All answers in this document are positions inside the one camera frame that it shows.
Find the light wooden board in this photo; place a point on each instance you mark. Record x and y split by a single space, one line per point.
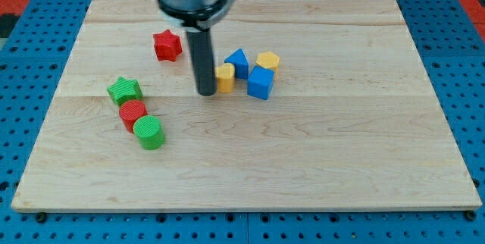
352 122

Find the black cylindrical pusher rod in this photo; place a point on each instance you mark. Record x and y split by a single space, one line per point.
202 58

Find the red cylinder block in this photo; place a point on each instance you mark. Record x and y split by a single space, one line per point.
130 112

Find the yellow heart block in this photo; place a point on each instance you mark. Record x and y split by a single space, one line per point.
225 75

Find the green cylinder block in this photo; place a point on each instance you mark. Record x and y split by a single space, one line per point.
149 132

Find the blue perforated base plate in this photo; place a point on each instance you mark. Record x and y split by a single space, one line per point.
35 55

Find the blue cube block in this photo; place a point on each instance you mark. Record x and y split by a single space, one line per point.
260 83

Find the red star block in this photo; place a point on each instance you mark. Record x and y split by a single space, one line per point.
167 46

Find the green star block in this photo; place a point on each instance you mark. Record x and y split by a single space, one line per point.
124 90

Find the yellow hexagon block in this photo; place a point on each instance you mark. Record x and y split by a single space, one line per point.
270 61

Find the blue triangle block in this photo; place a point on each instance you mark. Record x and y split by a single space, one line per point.
239 61

